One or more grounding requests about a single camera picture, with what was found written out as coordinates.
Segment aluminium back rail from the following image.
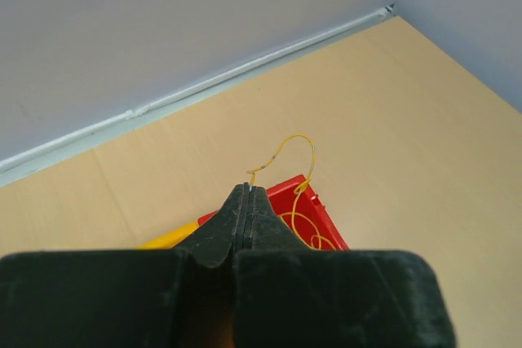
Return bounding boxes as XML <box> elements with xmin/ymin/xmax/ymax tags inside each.
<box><xmin>1</xmin><ymin>3</ymin><xmax>395</xmax><ymax>187</ymax></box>

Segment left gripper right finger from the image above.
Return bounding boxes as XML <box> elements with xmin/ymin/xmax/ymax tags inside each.
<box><xmin>234</xmin><ymin>187</ymin><xmax>457</xmax><ymax>347</ymax></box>

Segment red plastic bin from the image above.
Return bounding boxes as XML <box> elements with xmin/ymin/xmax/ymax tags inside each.
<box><xmin>175</xmin><ymin>174</ymin><xmax>347</xmax><ymax>266</ymax></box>

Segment yellow plastic bin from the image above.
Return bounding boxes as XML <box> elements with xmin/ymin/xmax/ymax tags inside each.
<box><xmin>138</xmin><ymin>222</ymin><xmax>200</xmax><ymax>250</ymax></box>

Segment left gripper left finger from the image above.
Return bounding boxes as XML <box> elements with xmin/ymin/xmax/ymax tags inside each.
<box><xmin>1</xmin><ymin>184</ymin><xmax>248</xmax><ymax>347</ymax></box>

